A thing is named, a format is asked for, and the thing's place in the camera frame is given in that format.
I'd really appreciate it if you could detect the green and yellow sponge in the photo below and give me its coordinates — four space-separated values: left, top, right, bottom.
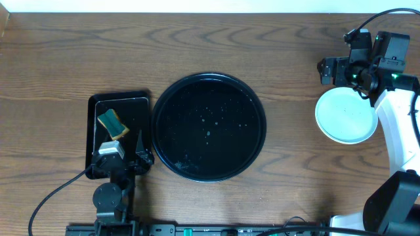
97 109 130 141

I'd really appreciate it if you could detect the light blue plate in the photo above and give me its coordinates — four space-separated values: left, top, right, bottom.
314 87 378 144

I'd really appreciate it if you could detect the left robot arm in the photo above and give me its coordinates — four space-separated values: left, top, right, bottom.
91 130 154 236

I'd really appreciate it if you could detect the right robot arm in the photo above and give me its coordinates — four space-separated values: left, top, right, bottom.
315 56 419 235

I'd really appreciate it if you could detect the rectangular black tray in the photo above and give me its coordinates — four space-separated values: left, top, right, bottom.
85 90 152 166

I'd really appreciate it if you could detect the round black tray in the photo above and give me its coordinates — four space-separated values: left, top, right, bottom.
151 73 266 182

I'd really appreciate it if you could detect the black aluminium rail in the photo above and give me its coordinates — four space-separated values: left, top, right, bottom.
64 224 329 236

